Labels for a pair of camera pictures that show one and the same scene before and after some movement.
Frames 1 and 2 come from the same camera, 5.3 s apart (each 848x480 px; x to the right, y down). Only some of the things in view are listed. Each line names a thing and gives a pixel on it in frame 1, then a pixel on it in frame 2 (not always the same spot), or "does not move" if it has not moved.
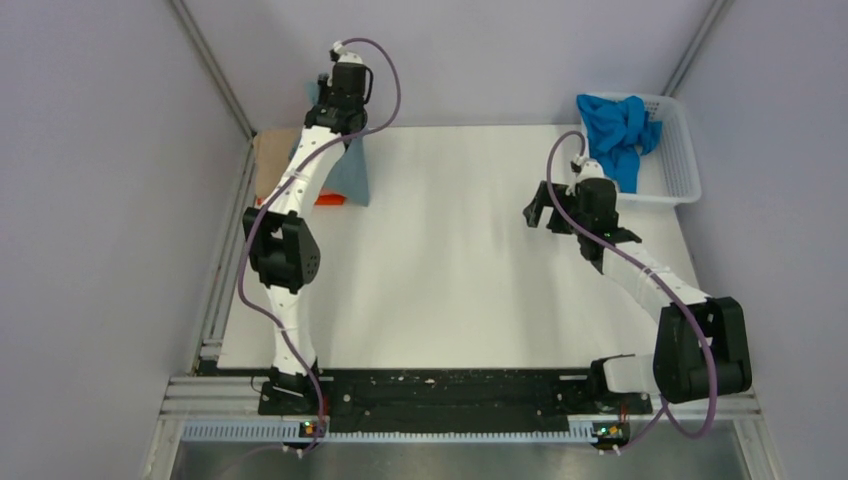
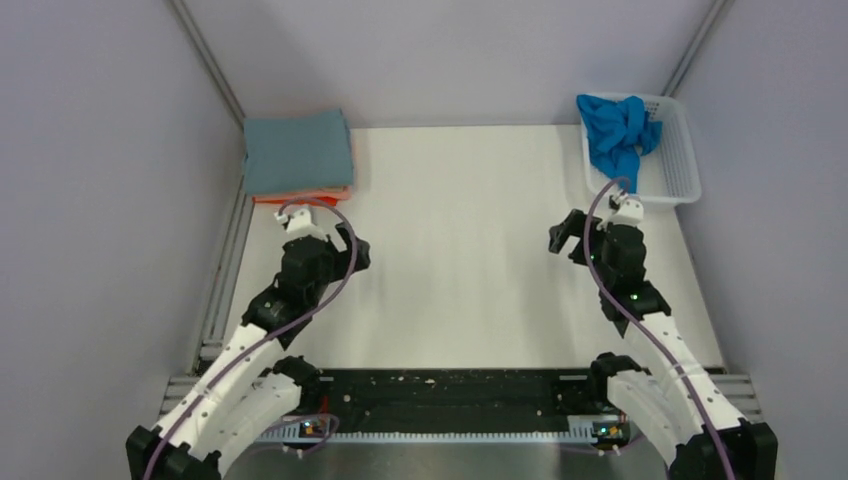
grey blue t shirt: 350,176 to 297,152
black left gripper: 325,87 to 344,232
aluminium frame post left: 222,82 does not move
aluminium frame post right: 703,31 does not move
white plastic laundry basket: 670,172 does not move
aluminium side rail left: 226,271 does not move
